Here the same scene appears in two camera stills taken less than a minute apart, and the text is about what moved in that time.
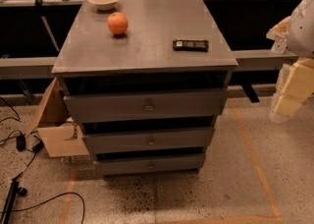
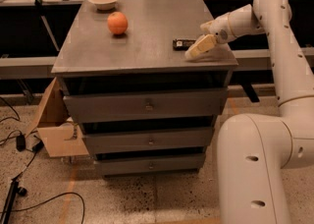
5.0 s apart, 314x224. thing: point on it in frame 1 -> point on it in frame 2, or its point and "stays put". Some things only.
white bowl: (104, 1) stays put
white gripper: (302, 29) -> (220, 28)
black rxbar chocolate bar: (200, 45) stays put
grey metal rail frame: (12, 68) stays put
